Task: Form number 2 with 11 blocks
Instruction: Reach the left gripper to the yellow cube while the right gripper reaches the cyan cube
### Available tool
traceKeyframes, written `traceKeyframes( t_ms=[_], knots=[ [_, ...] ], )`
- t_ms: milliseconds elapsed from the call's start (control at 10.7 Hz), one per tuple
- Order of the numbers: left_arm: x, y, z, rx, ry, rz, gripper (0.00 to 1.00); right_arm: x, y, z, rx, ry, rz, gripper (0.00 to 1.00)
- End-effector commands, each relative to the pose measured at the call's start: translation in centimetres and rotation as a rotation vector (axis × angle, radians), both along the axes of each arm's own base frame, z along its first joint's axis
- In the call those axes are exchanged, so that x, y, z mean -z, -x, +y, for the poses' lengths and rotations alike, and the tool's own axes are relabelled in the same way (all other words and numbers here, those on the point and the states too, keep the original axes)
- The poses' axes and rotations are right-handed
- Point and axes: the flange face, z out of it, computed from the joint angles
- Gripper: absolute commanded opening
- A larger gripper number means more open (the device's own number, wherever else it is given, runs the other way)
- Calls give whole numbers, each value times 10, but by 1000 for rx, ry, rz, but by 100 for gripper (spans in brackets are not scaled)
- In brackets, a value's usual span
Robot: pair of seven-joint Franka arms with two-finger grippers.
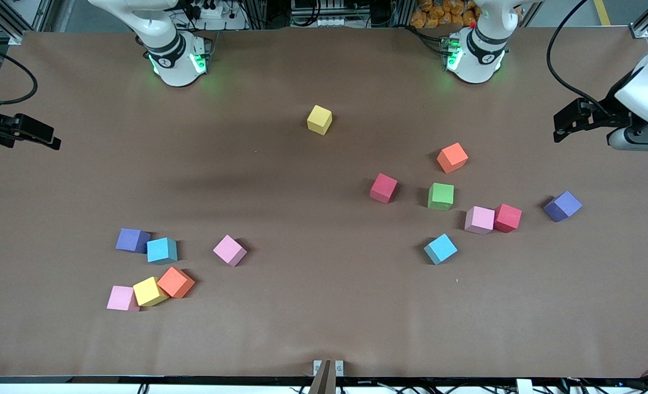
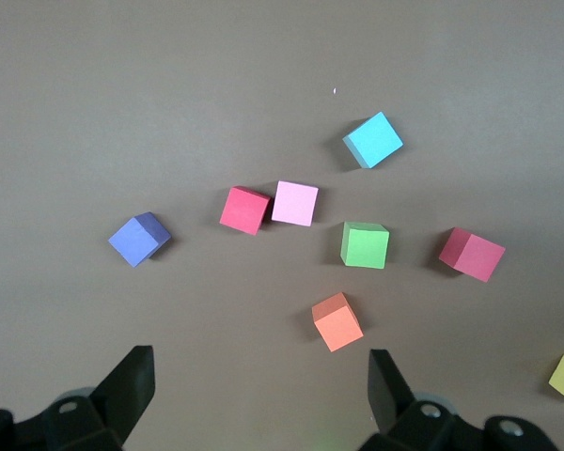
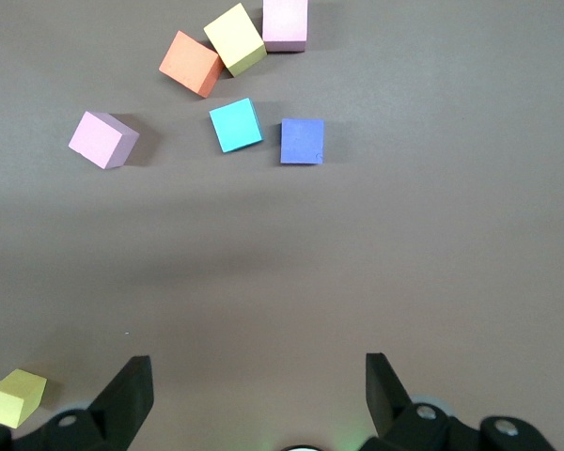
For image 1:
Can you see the orange foam cube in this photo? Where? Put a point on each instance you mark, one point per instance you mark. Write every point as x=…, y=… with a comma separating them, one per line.
x=452, y=157
x=175, y=281

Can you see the green foam cube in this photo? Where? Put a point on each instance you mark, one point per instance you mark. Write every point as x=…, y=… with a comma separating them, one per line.
x=441, y=194

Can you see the blue foam cube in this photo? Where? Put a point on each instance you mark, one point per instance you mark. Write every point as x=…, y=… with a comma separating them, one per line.
x=161, y=250
x=440, y=248

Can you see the red foam cube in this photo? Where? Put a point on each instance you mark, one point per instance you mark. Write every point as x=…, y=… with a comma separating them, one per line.
x=508, y=216
x=383, y=186

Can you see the pink foam cube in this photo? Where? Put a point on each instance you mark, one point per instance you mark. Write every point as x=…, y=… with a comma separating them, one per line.
x=480, y=219
x=229, y=249
x=119, y=297

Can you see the yellow foam cube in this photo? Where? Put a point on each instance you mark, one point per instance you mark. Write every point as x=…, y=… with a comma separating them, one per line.
x=149, y=290
x=319, y=117

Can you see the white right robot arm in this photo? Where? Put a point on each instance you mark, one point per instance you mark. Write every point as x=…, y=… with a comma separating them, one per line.
x=173, y=68

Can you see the purple foam cube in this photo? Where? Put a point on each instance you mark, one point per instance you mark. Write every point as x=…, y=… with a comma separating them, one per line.
x=563, y=205
x=131, y=239

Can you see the orange fruit bag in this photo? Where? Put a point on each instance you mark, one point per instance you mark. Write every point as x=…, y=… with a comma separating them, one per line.
x=430, y=16

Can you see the grey electronics box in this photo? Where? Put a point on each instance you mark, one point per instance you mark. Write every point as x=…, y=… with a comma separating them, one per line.
x=324, y=22

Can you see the paper table cover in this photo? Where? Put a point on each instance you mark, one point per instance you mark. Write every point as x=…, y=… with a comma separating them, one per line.
x=324, y=317

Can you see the small white bracket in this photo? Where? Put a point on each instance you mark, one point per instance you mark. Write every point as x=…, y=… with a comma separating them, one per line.
x=524, y=386

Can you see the metal mounting bracket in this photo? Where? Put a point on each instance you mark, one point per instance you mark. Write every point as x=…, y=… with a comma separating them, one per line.
x=340, y=368

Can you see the grey camera pole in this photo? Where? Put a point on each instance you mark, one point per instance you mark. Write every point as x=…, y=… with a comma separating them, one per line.
x=324, y=380

